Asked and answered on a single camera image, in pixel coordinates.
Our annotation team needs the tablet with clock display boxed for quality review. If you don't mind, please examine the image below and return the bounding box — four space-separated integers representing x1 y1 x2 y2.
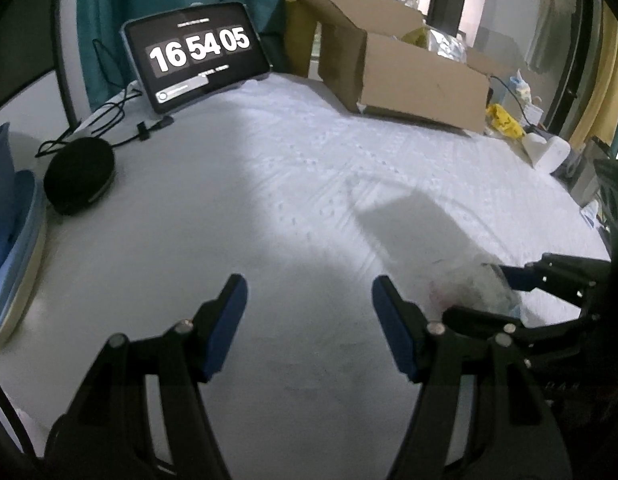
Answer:
121 1 273 115

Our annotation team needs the white blue tube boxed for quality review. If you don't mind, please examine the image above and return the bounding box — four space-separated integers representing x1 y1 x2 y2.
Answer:
578 199 603 229

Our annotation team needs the brown cardboard box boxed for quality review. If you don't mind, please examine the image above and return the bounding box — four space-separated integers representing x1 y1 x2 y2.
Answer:
284 0 516 137

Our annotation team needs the black charging cable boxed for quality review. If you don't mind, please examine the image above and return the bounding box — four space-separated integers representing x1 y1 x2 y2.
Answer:
36 37 176 159

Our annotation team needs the black round speaker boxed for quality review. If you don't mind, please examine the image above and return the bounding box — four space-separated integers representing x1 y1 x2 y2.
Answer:
42 137 116 216

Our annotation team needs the white textured tablecloth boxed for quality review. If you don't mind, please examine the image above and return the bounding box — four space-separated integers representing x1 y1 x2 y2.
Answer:
0 72 613 467

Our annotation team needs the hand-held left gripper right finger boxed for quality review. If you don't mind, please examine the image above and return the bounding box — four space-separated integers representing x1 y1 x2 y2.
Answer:
371 274 573 480

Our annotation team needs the grey pouch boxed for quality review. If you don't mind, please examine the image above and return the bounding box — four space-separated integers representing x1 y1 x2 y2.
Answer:
551 147 598 207

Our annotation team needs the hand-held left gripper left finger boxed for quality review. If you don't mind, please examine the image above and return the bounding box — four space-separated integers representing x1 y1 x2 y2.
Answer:
44 273 250 480

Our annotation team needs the clear packet with orange print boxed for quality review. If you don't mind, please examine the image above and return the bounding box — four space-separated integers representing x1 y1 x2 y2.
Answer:
424 259 523 324

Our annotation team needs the light blue round tray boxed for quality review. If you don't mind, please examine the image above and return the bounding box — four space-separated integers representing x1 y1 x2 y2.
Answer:
0 169 49 352

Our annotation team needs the dark blue cloth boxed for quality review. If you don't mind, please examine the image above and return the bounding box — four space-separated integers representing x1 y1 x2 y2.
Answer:
0 122 38 282

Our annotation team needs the yellow tissue pack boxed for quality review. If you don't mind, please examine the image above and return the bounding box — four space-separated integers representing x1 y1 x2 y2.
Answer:
485 103 526 139

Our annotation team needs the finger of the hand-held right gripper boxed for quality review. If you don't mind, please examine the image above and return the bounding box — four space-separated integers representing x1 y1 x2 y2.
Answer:
481 252 611 307
441 306 596 359

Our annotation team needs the white plastic device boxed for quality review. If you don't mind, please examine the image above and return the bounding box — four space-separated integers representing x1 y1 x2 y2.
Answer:
521 132 573 172

